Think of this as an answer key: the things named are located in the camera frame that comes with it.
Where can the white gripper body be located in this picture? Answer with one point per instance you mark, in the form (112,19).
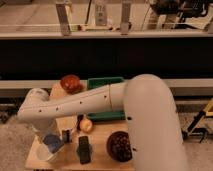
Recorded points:
(43,154)

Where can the blue sponge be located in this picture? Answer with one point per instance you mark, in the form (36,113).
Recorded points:
(53,142)

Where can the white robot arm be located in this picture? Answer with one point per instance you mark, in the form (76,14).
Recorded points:
(153,123)

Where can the black metal clip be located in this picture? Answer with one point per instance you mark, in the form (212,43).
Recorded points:
(66,136)

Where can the dark rectangular block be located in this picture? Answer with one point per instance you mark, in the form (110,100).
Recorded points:
(84,150)

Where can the wooden table board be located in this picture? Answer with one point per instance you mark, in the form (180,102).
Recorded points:
(66,159)

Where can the yellow onion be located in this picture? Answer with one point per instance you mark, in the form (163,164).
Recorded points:
(86,125)

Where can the red-brown bowl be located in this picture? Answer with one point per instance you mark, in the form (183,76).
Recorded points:
(70,83)

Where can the dark purple bowl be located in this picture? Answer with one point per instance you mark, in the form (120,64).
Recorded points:
(118,146)

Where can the green plastic tray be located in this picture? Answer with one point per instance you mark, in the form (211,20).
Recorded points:
(104,116)

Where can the black tripod stand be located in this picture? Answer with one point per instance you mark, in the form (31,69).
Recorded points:
(193,129)

